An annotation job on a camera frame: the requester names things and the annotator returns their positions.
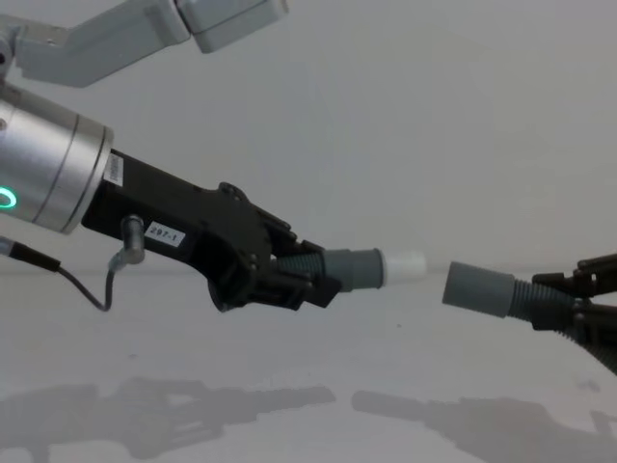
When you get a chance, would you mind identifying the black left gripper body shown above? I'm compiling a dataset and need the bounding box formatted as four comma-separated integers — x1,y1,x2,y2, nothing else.
80,149,272,313

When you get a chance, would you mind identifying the thin dark cable silver plug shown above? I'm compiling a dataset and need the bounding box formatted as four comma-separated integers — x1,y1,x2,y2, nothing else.
0,215,147,313

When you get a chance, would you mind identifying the grey ribbed hose white tip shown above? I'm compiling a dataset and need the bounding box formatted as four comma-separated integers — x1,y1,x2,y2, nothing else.
268,247,428,294

